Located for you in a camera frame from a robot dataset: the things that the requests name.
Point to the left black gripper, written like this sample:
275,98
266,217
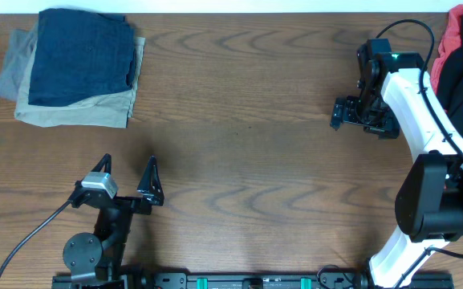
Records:
144,208

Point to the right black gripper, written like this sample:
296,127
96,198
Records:
386,128

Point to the dark blue shorts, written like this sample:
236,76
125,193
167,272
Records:
80,54

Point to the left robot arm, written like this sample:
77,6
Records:
95,259

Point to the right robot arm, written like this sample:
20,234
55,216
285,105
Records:
395,99

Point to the folded khaki shorts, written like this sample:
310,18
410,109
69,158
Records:
112,110

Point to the red garment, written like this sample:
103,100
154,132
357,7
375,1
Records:
450,41

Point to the folded grey garment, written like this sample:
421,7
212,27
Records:
20,46

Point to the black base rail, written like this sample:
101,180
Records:
325,279

